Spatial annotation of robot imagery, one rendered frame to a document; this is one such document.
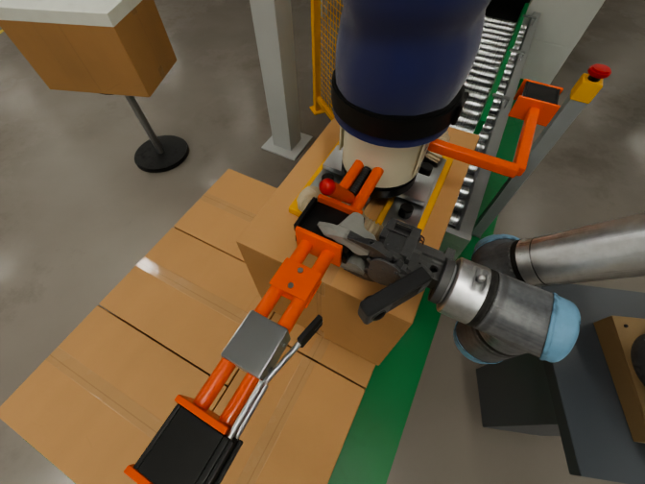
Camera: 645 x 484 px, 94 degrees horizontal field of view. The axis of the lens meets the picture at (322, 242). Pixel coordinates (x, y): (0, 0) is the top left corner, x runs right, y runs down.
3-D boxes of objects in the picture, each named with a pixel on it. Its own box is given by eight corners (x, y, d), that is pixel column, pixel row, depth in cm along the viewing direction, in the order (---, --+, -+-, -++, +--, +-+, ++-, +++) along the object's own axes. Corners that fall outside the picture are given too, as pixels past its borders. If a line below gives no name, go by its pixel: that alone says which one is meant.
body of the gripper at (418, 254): (379, 240, 55) (445, 268, 52) (360, 278, 51) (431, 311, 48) (387, 214, 48) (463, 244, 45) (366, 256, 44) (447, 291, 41)
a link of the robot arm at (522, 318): (539, 372, 44) (589, 362, 36) (455, 332, 48) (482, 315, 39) (549, 315, 48) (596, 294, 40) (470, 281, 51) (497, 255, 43)
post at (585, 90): (471, 226, 198) (584, 72, 113) (482, 230, 196) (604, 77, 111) (469, 233, 195) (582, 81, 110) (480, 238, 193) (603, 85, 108)
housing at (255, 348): (254, 318, 46) (249, 307, 42) (293, 339, 44) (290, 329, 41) (226, 360, 43) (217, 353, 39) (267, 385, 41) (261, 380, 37)
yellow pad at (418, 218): (415, 150, 81) (419, 134, 77) (451, 162, 79) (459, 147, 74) (364, 245, 65) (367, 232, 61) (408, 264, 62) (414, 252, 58)
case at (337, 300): (342, 185, 128) (349, 96, 94) (435, 221, 118) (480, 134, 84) (264, 306, 99) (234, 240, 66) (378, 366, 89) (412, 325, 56)
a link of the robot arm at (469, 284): (457, 331, 47) (485, 309, 38) (426, 317, 48) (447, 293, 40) (470, 283, 51) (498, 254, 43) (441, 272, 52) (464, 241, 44)
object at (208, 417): (193, 398, 40) (178, 393, 36) (238, 428, 38) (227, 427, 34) (145, 468, 36) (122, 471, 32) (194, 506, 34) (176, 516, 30)
